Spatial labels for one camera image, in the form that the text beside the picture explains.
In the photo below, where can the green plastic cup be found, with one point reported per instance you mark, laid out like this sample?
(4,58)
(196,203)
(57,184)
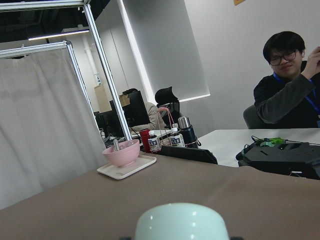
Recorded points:
(181,221)

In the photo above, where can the black office chair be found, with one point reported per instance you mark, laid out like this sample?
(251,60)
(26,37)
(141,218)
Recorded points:
(165,98)

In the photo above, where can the tea bottle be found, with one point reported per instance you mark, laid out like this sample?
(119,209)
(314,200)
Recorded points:
(153,142)
(176,138)

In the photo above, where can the black thermos bottle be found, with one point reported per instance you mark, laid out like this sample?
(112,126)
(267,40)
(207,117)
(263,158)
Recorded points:
(187,131)

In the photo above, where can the pink bowl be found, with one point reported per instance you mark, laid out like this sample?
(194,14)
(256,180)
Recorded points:
(128,153)

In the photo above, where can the beige tray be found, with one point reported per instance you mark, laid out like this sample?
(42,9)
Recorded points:
(119,173)

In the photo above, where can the white curtain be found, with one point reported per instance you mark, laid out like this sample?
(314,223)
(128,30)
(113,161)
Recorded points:
(48,134)

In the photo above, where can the person in black sweater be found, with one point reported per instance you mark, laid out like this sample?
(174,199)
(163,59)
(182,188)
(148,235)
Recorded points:
(289,98)

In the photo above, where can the aluminium frame post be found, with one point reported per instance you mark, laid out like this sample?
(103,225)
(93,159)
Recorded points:
(55,4)

